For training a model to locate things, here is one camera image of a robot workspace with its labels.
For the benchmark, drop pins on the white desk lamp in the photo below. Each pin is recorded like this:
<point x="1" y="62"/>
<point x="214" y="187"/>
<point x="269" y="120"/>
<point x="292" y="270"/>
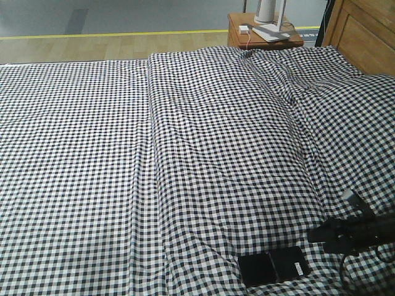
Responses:
<point x="272" y="32"/>

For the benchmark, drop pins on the wooden bed headboard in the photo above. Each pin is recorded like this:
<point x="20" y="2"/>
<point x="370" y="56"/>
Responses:
<point x="363" y="31"/>

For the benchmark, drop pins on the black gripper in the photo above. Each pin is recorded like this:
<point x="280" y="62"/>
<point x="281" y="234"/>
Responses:
<point x="354" y="234"/>

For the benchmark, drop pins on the white power adapter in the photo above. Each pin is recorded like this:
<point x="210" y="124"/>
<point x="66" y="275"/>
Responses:
<point x="243" y="30"/>

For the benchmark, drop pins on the wooden bedside table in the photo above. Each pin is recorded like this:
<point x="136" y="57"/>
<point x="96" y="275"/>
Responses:
<point x="253" y="40"/>

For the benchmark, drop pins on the black smartphone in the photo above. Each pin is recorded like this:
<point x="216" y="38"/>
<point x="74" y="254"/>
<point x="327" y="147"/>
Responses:
<point x="273" y="266"/>

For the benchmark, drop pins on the black white checkered bedsheet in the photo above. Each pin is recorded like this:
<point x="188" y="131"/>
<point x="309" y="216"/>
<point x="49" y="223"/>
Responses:
<point x="151" y="177"/>

